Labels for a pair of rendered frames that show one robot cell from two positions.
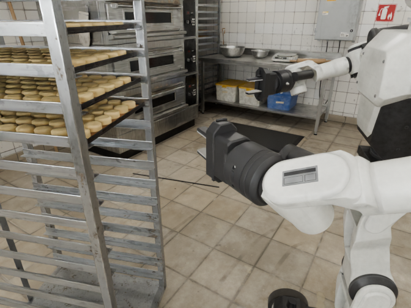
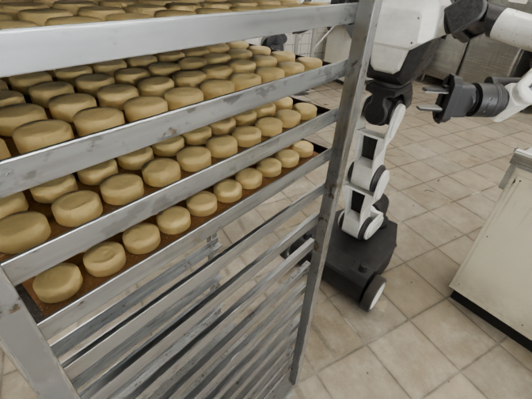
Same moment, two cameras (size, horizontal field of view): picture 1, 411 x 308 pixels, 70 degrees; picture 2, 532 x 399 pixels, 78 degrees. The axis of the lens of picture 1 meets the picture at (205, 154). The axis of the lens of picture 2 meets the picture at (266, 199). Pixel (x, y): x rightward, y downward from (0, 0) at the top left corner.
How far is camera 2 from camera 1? 110 cm
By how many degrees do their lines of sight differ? 55
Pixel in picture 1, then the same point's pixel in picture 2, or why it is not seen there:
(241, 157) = (492, 91)
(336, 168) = not seen: outside the picture
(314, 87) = not seen: hidden behind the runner
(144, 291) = not seen: hidden behind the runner
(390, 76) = (424, 28)
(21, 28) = (331, 14)
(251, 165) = (502, 93)
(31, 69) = (321, 74)
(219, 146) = (465, 92)
